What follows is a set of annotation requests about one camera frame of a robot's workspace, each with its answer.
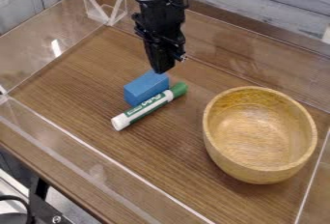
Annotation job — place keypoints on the black table leg bracket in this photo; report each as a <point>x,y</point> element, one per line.
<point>44,213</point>

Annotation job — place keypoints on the clear acrylic tray walls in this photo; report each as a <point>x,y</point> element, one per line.
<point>148,174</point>

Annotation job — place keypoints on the green white marker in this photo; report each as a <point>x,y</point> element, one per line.
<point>150,105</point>

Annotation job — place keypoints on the brown wooden bowl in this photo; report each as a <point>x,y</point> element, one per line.
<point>259,134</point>

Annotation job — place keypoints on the blue block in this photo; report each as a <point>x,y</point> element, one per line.
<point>144,86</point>

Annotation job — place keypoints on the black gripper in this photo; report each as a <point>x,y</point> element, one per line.
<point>158,26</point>

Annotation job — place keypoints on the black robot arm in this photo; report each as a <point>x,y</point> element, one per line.
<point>158,26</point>

